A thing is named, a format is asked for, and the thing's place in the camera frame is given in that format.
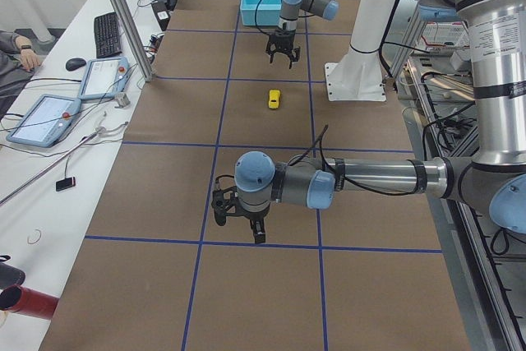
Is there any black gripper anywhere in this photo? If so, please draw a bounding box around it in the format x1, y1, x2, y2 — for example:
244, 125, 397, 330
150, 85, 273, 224
265, 28, 300, 69
214, 198, 270, 244

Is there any yellow beetle toy car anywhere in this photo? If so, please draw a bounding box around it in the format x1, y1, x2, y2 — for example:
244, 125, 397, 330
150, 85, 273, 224
268, 90, 281, 109

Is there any person's hand on desk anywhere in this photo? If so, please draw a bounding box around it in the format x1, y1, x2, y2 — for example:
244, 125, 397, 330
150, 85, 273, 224
20, 48, 42, 72

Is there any light blue plastic bin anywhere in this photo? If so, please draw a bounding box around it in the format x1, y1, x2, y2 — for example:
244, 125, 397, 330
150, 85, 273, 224
240, 0, 299, 30

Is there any black keyboard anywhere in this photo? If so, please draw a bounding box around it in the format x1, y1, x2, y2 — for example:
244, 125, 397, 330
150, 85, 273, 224
94, 12, 122, 58

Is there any small black device on desk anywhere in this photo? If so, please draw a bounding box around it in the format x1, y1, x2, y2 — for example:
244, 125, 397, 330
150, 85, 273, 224
55, 177, 76, 192

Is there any blue teach pendant upper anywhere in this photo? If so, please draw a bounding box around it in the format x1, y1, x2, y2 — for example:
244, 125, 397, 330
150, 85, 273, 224
77, 57, 130, 101

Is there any blue teach pendant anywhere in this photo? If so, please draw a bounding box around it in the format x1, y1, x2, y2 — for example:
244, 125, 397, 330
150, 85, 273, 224
77, 57, 130, 101
7, 94, 82, 147

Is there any black computer mouse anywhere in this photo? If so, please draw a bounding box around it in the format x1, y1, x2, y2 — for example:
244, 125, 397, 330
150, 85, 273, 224
65, 58, 87, 72

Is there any blue teach pendant lower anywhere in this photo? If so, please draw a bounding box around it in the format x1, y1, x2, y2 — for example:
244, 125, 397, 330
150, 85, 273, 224
7, 94, 82, 147

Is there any red cardboard tube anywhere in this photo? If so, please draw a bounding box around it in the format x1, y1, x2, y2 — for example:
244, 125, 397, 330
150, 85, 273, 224
1, 284, 59, 320

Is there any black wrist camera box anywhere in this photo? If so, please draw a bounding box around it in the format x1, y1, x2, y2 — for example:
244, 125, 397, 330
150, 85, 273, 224
211, 186, 238, 216

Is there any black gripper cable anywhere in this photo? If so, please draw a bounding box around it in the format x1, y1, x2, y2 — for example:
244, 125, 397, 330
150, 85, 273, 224
253, 0, 305, 36
287, 123, 416, 197

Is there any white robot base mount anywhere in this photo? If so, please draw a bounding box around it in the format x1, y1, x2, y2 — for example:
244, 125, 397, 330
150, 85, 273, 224
325, 0, 395, 102

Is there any aluminium frame post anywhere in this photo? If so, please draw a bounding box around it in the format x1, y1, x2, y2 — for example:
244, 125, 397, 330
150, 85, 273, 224
110, 0, 153, 82

